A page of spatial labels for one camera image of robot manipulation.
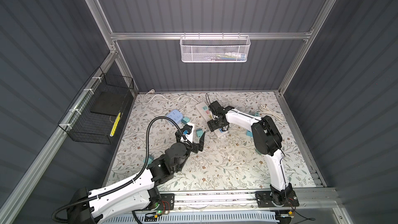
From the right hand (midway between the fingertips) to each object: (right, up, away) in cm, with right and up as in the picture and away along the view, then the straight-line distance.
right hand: (217, 125), depth 101 cm
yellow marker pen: (-49, +3, -33) cm, 60 cm away
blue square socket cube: (-27, +6, +1) cm, 28 cm away
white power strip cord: (-50, +25, +22) cm, 60 cm away
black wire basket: (-61, +9, -29) cm, 68 cm away
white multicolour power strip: (-6, +7, +3) cm, 10 cm away
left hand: (-13, +2, -30) cm, 33 cm away
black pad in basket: (-55, +15, -27) cm, 63 cm away
